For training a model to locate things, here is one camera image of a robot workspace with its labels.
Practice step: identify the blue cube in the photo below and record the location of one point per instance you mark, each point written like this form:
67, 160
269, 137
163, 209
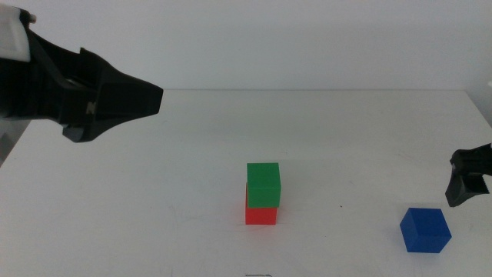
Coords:
424, 232

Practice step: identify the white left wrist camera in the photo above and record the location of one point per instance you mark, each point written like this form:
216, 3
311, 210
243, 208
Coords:
13, 34

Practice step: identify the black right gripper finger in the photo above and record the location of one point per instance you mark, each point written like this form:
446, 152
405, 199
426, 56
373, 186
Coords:
459, 190

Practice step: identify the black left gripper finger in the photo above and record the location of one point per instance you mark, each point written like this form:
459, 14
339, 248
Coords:
130, 98

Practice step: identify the red cube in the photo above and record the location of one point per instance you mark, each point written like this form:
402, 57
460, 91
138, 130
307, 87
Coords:
261, 216

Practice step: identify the green cube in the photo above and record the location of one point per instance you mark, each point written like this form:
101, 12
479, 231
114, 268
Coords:
263, 184

